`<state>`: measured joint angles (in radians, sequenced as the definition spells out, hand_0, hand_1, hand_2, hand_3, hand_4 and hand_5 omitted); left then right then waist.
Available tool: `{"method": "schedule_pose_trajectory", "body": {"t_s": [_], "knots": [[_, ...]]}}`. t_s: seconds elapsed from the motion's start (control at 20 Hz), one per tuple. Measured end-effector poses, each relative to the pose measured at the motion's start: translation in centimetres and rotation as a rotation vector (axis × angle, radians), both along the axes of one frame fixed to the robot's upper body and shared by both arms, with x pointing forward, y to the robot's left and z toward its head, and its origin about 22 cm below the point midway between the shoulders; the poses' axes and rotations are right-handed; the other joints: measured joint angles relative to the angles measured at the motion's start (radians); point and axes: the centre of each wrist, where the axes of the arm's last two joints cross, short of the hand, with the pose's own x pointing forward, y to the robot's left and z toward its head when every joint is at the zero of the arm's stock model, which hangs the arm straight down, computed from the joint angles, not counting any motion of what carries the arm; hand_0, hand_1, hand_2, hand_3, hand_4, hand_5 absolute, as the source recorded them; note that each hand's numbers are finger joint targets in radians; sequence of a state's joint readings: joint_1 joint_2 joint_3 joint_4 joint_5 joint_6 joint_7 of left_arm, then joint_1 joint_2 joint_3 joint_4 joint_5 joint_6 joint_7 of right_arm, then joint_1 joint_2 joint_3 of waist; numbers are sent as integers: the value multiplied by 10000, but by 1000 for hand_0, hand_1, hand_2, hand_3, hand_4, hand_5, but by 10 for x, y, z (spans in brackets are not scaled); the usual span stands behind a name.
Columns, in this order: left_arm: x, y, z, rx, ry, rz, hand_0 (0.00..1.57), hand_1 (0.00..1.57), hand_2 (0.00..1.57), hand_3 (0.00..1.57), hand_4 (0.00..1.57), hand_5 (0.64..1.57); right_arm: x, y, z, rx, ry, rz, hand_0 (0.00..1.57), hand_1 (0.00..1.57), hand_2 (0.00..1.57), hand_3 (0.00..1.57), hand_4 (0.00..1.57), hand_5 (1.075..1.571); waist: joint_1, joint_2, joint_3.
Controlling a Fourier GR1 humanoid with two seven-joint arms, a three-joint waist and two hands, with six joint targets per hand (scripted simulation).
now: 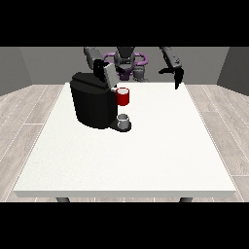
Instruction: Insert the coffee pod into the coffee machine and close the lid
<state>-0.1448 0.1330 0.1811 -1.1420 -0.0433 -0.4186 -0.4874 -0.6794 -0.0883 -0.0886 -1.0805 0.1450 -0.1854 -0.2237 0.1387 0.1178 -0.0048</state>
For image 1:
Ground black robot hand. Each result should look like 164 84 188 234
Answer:
92 58 109 83
158 66 185 90

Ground pale grey machine lid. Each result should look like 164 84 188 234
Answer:
102 62 119 89

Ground black coffee machine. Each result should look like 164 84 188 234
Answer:
69 71 132 132

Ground red pod holder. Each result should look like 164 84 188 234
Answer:
115 87 131 107

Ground grey robot trunk purple rings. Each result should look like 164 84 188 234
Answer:
103 47 151 84

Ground small grey cup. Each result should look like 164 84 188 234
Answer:
117 113 131 130

